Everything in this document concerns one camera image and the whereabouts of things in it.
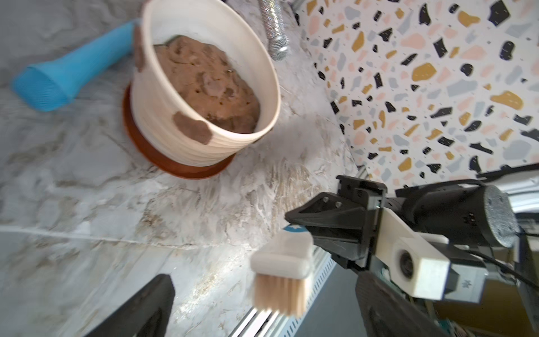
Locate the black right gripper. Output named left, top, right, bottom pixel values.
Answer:
left=284, top=175, right=387, bottom=270

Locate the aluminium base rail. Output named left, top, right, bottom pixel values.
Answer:
left=230, top=248, right=335, bottom=336

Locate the white scrub brush blue handle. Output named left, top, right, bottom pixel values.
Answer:
left=250, top=225, right=314, bottom=307

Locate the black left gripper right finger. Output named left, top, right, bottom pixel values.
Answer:
left=355, top=271, right=446, bottom=337

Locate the terracotta saucer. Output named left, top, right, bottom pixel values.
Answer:
left=122, top=84, right=235, bottom=180

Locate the glitter silver microphone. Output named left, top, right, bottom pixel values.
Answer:
left=258, top=0, right=289, bottom=61

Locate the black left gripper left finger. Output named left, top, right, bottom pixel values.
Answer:
left=86, top=274, right=175, bottom=337

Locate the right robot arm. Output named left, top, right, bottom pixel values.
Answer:
left=286, top=176, right=538, bottom=336

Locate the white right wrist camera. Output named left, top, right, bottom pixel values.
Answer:
left=374, top=208, right=488, bottom=303

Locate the cream ceramic pot with mud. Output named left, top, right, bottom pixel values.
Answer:
left=131, top=1, right=281, bottom=167

